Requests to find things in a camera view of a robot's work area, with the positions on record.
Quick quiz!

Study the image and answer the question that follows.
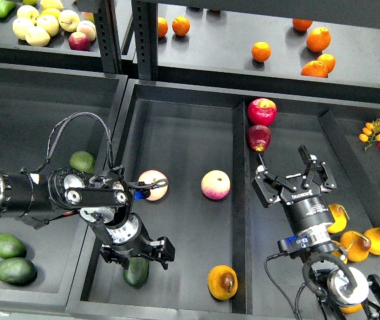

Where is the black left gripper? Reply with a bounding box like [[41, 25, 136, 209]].
[[100, 213, 175, 270]]

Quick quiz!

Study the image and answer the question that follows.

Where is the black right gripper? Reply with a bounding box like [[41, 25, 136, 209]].
[[252, 145, 337, 235]]

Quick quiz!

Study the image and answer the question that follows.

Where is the dark green avocado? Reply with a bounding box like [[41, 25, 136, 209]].
[[123, 257, 149, 289]]

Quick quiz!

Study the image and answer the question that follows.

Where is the yellow pear brown spot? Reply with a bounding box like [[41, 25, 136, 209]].
[[207, 265, 238, 301]]

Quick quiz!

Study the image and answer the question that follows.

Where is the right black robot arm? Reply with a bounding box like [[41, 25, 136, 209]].
[[252, 145, 380, 319]]

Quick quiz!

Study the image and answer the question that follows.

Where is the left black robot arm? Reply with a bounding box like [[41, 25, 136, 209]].
[[0, 111, 175, 269]]

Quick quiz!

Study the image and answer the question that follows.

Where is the yellow pear under arm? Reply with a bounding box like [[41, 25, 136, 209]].
[[340, 303, 363, 315]]

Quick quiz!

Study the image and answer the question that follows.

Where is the yellow pear upper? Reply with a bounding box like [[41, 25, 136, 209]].
[[327, 203, 348, 234]]

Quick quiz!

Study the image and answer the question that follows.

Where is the yellow pear middle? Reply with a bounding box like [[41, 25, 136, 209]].
[[339, 231, 371, 262]]

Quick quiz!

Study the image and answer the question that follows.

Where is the green avocado top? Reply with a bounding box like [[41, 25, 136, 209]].
[[69, 151, 95, 174]]

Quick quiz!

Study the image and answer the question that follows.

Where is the green avocado bottom left lower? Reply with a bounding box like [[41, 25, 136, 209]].
[[0, 257, 37, 285]]

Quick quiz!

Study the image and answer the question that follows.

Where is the green avocado bottom left upper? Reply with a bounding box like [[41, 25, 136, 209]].
[[0, 233, 27, 259]]

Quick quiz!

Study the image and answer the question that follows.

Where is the pale yellow pear front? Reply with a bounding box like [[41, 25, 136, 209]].
[[25, 26, 51, 47]]

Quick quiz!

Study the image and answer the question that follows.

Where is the pale yellow pear right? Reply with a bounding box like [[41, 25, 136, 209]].
[[58, 9, 80, 33]]

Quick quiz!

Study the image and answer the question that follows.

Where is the pale yellow pear centre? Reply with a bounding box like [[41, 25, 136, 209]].
[[36, 15, 59, 37]]

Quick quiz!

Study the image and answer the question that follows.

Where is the pale yellow pear left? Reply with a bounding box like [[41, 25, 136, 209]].
[[12, 17, 34, 40]]

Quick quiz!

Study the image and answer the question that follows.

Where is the dark red apple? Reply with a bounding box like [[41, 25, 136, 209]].
[[246, 125, 271, 152]]

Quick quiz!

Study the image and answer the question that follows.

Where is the bright red apple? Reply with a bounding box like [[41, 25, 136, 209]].
[[247, 98, 277, 127]]

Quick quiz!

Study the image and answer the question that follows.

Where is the pale pink apple right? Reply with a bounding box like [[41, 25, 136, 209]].
[[201, 170, 231, 200]]

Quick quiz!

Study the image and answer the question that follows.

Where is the pale pink apple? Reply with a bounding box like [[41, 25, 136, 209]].
[[201, 170, 231, 200], [138, 169, 168, 201]]

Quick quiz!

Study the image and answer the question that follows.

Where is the pale pink apple left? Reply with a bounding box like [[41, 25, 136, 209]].
[[138, 169, 168, 201]]

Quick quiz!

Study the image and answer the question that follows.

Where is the black centre tray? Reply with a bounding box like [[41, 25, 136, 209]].
[[66, 82, 380, 319]]

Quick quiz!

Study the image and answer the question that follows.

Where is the black tray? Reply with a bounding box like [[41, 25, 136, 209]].
[[0, 63, 127, 313], [66, 82, 380, 319]]

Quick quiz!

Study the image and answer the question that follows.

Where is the orange right front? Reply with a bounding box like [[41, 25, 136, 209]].
[[301, 60, 329, 78]]

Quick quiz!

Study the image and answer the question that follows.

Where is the orange right small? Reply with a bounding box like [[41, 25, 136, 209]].
[[317, 53, 336, 73]]

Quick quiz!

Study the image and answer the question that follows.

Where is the orange on shelf centre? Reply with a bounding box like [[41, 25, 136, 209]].
[[251, 41, 271, 63]]

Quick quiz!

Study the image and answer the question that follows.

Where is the large orange right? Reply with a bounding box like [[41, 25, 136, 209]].
[[306, 27, 331, 53]]

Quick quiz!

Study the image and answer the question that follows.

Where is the orange shelf top right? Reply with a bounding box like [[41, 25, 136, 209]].
[[292, 19, 313, 32]]

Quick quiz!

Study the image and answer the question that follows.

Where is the orange shelf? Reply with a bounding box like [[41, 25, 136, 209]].
[[292, 19, 313, 32], [157, 17, 169, 38], [172, 16, 191, 37]]

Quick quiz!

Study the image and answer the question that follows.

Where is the black left tray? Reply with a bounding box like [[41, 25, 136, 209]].
[[0, 63, 127, 313]]

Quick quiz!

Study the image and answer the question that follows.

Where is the orange shelf far left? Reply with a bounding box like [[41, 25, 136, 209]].
[[157, 17, 169, 38]]

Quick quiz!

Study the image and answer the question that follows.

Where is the red apple on shelf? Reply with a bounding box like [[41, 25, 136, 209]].
[[68, 31, 91, 51]]

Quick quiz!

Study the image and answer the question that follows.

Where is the peach on shelf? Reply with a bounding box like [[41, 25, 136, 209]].
[[76, 20, 97, 42]]

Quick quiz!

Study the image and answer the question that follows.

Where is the yellow lemon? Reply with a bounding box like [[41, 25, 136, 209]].
[[40, 7, 61, 19]]

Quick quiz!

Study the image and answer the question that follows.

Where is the black shelf post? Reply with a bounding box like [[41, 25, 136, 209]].
[[131, 1, 158, 81]]

